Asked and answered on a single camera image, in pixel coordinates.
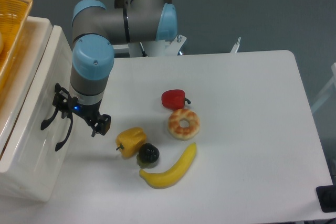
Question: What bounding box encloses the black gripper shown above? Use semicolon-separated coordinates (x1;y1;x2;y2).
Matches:
52;83;111;137

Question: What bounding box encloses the white top drawer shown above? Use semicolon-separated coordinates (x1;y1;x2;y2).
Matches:
1;26;71;182

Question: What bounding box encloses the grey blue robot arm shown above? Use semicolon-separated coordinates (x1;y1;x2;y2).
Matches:
55;0;177;135

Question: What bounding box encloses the white drawer cabinet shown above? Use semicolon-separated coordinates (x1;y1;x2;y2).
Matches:
1;17;75;201

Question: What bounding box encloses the yellow bell pepper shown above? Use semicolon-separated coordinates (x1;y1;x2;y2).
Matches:
116;127;147;158

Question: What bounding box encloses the red bell pepper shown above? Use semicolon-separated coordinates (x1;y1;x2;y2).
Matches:
161;89;191;111

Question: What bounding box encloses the yellow banana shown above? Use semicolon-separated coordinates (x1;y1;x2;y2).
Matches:
139;143;197;189

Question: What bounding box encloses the glazed donut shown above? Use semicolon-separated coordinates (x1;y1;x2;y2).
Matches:
167;109;200;141

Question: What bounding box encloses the yellow wicker basket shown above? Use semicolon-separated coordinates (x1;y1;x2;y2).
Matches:
1;0;33;89

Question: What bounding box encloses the black device at edge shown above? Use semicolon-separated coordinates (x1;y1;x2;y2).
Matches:
316;185;336;213

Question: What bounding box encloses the black lower drawer handle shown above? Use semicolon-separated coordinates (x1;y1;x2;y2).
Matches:
55;113;75;152

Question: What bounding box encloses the black drawer handle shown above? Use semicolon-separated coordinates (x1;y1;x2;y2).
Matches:
40;105;60;131
55;113;75;152

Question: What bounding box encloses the black upper drawer handle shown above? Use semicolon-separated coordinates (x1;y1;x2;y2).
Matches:
40;105;60;131

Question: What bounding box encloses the white bracket behind table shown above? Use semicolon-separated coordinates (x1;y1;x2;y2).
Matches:
230;37;241;54

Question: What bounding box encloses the white frame at right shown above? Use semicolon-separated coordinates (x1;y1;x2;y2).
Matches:
310;63;335;114

